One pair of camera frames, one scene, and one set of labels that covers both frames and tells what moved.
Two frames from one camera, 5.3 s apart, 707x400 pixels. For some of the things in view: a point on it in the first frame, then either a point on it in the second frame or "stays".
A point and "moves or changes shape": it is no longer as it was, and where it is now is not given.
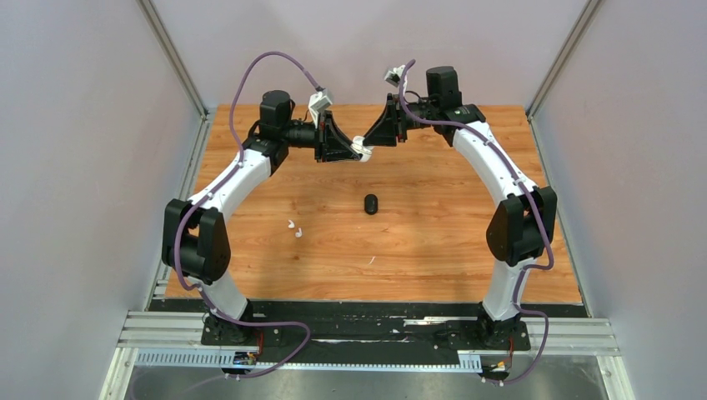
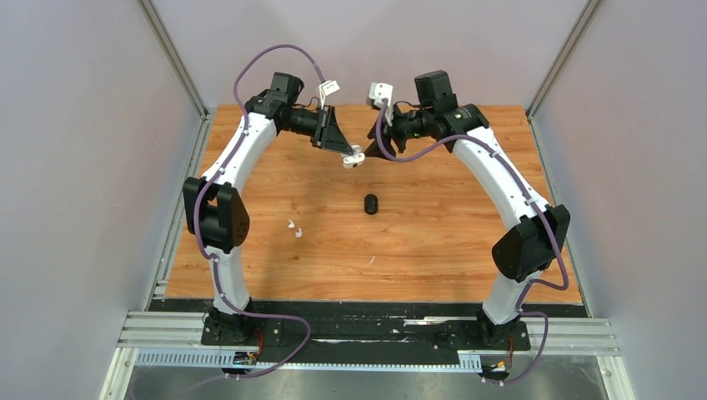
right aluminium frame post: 586,15 stays
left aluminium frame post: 173,57 stays
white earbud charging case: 365,150 moves or changes shape
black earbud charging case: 370,204 stays
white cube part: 394,75 → 377,92
